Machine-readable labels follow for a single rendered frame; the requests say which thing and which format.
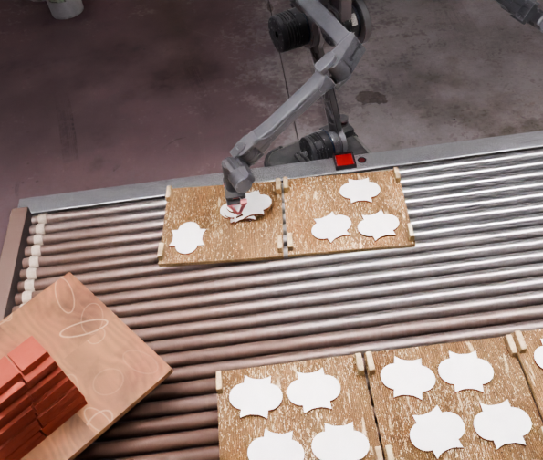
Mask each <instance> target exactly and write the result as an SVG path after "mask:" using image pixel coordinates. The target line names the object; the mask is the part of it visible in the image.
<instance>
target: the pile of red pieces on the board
mask: <svg viewBox="0 0 543 460"><path fill-rule="evenodd" d="M7 356H8V357H9V359H10V360H11V361H12V362H11V361H10V360H9V359H8V358H7V357H6V356H4V357H3V358H2V359H0V460H20V459H21V458H23V457H24V456H25V455H26V454H28V453H29V452H30V451H31V450H32V449H34V448H35V447H36V446H37V445H38V444H40V443H41V442H42V441H44V440H45V439H46V437H45V436H44V435H43V434H42V432H43V433H44V434H46V436H49V435H50V434H52V433H53V432H54V431H55V430H57V429H58V427H59V426H60V425H62V424H63V423H64V422H65V421H67V420H68V419H69V418H70V417H71V416H73V415H74V414H75V413H76V412H78V411H79V410H80V409H81V408H82V407H84V406H85V405H86V404H87V401H86V400H85V397H84V395H83V394H82V393H81V392H80V391H79V390H78V388H77V386H76V385H75V384H74V383H73V382H72V380H71V379H70V378H69V377H68V376H67V375H66V374H65V373H64V372H63V371H62V369H61V368H60V367H59V366H58V365H57V363H56V362H55V360H54V359H53V358H52V357H51V356H50V355H49V354H48V352H47V351H46V350H45V349H44V348H43V346H42V345H41V344H40V343H39V342H38V341H37V340H36V339H35V338H34V337H33V336H30V337H29V338H28V339H27V340H25V341H24V342H22V343H21V344H20V345H18V346H17V347H16V348H14V349H13V350H12V351H10V352H9V353H8V354H7ZM40 429H41V430H42V432H41V431H40Z"/></svg>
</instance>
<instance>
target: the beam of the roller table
mask: <svg viewBox="0 0 543 460"><path fill-rule="evenodd" d="M540 149H543V131H532V132H525V133H518V134H511V135H504V136H497V137H490V138H483V139H476V140H469V141H456V142H448V143H442V144H435V145H427V146H421V147H413V148H406V149H399V150H392V151H385V152H372V153H365V154H358V155H354V157H355V161H356V163H357V168H352V169H345V170H338V171H336V168H335V164H334V161H333V158H329V159H323V160H315V161H309V162H295V163H289V164H281V165H274V166H267V167H260V168H254V169H250V170H251V172H252V174H253V175H254V176H255V181H254V183H261V182H274V181H275V180H276V178H280V181H281V183H282V182H283V177H286V176H287V178H288V179H296V178H307V177H317V176H328V175H338V174H348V173H365V172H373V171H379V170H387V169H393V167H398V168H401V167H408V166H414V165H422V164H429V163H436V162H450V161H456V160H463V159H470V158H477V157H485V156H491V155H498V154H506V153H512V152H525V151H533V150H540ZM360 157H364V158H366V162H364V163H360V162H358V159H359V158H360ZM223 178H224V174H223V173H222V172H219V173H212V174H205V175H197V176H191V177H183V178H177V179H170V180H162V181H156V182H148V183H135V184H128V185H122V186H114V187H107V188H100V189H93V190H86V191H79V192H72V193H59V194H51V195H45V196H38V197H30V198H24V199H20V200H19V204H18V207H17V208H21V207H28V208H29V210H30V212H31V214H32V215H39V214H44V213H48V214H53V213H59V212H66V211H73V210H80V209H88V208H94V207H101V206H109V205H115V204H128V203H136V202H143V201H150V200H157V199H164V198H165V195H166V188H167V186H169V185H171V186H172V188H185V187H198V186H211V185H224V184H223V182H224V181H223Z"/></svg>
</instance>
